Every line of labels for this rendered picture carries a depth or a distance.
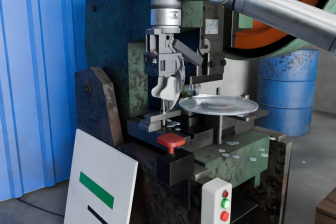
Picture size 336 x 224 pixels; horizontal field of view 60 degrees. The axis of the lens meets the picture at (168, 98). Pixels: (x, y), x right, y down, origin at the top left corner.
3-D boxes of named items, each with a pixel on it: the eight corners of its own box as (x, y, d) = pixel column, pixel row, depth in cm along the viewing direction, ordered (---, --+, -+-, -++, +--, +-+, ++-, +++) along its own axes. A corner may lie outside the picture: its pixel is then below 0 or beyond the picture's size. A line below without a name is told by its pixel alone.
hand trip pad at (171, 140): (187, 163, 81) (187, 138, 80) (171, 170, 77) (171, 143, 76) (170, 156, 86) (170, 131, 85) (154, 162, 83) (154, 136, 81)
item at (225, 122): (267, 146, 104) (270, 109, 101) (244, 156, 94) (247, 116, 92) (212, 129, 122) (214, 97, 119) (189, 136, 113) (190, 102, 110)
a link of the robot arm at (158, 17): (167, 11, 77) (189, 9, 71) (167, 29, 78) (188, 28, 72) (144, 9, 72) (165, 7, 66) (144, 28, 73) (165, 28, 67)
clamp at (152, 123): (183, 122, 112) (183, 96, 110) (148, 132, 101) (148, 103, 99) (172, 119, 116) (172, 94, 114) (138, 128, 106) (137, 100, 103)
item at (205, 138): (254, 128, 125) (255, 114, 123) (178, 157, 95) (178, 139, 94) (201, 114, 147) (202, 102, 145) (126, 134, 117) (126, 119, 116)
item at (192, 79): (224, 85, 118) (224, 72, 117) (189, 92, 105) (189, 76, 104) (195, 80, 130) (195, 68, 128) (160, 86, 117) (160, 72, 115)
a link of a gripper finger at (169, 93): (155, 112, 75) (155, 76, 73) (173, 108, 79) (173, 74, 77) (163, 114, 73) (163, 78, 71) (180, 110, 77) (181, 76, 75)
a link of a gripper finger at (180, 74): (167, 91, 77) (167, 58, 75) (172, 90, 78) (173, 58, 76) (179, 94, 73) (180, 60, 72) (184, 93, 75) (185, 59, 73)
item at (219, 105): (224, 121, 89) (224, 118, 89) (163, 104, 110) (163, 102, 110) (273, 105, 107) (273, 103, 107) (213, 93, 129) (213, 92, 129)
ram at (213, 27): (231, 73, 111) (235, -8, 105) (205, 77, 101) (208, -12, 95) (198, 69, 124) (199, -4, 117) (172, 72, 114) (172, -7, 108)
